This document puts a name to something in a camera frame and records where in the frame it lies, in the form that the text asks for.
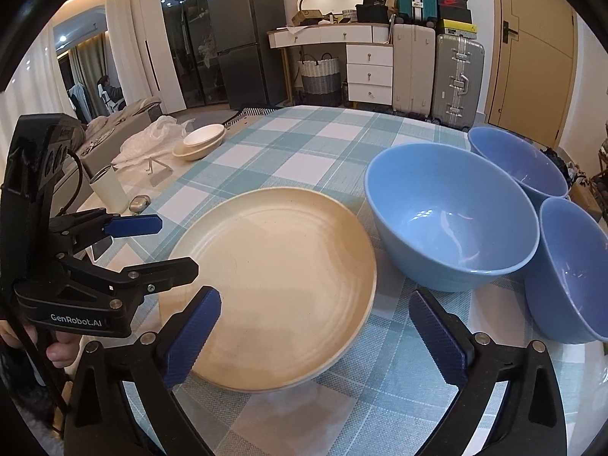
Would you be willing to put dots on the white vanity desk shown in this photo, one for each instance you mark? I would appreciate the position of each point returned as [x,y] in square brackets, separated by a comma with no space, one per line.
[332,34]

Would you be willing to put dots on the white small bowl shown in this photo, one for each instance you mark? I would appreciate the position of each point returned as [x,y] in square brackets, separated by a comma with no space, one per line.
[204,134]

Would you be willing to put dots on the tan wooden door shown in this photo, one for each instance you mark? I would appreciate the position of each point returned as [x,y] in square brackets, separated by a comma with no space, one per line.
[536,80]

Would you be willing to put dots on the small brown cardboard box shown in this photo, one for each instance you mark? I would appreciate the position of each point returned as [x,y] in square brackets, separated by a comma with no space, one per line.
[306,18]

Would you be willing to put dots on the black shoebox red logo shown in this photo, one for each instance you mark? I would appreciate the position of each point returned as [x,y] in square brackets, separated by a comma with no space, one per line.
[455,7]

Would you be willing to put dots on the white plastic bag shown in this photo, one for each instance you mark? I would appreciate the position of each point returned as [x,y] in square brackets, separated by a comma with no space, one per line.
[147,140]

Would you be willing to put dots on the beige suitcase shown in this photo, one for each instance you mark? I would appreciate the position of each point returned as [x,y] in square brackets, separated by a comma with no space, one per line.
[413,71]

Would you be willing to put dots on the black storage box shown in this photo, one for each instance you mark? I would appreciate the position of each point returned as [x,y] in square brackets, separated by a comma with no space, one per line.
[373,14]

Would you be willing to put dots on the cream plate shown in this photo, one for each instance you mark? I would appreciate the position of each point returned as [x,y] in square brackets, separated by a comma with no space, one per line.
[275,270]

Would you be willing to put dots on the person's left hand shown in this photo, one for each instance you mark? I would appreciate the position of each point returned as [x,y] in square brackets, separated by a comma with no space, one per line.
[61,354]

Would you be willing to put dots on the white curtain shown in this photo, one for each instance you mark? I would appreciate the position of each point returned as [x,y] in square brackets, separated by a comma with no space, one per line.
[128,42]

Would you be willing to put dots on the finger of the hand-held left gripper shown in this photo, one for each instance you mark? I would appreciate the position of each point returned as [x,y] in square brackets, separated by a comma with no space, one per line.
[161,273]
[137,226]

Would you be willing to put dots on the silver suitcase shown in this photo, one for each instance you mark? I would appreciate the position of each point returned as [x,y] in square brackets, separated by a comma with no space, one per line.
[451,80]

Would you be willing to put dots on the grey fridge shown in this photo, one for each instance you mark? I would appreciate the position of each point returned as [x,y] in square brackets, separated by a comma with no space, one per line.
[247,33]

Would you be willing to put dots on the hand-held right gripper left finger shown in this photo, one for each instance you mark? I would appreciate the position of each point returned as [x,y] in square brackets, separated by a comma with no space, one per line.
[190,339]

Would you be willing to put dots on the plain cardboard box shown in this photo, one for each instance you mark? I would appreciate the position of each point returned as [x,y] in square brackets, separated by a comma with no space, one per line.
[586,199]

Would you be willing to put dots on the earbuds case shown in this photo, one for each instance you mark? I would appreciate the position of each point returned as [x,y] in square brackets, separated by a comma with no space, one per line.
[139,203]

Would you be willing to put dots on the yellow black shoebox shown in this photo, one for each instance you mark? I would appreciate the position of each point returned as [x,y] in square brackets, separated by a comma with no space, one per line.
[456,27]

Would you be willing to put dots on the woven laundry basket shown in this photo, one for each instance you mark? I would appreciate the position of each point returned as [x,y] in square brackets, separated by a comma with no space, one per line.
[319,83]

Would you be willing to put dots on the grey sofa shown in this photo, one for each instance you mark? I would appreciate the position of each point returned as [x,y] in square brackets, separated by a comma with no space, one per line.
[118,123]

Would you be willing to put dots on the pale checked tablecloth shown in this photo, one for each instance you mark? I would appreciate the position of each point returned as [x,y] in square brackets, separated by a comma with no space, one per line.
[135,178]

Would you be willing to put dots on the blue bowl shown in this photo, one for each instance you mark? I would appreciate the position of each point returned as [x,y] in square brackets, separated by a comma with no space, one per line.
[574,275]
[451,228]
[517,161]

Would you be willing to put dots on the dark glass cabinet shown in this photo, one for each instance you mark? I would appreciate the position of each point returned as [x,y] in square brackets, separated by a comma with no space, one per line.
[185,33]

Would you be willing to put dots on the white bottle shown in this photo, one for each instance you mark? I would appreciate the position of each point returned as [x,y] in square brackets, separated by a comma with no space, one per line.
[110,190]

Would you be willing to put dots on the clear phone stand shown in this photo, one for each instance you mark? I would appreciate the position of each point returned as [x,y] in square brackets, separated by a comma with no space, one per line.
[159,174]

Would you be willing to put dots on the stack of small beige plates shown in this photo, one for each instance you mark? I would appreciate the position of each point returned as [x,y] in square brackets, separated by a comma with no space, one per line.
[194,154]

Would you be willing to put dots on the patterned rug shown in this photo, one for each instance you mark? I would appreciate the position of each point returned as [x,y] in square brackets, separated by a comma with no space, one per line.
[251,113]

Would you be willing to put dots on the small white basket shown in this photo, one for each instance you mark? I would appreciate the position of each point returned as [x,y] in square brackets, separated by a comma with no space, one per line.
[349,15]

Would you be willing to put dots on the white drawer unit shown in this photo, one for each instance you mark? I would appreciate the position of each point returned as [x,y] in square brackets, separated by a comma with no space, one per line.
[369,76]

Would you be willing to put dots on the grey curtain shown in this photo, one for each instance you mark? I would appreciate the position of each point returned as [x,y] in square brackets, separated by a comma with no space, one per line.
[88,66]

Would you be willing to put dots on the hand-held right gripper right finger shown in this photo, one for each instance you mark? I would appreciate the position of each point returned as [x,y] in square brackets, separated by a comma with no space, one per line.
[437,344]

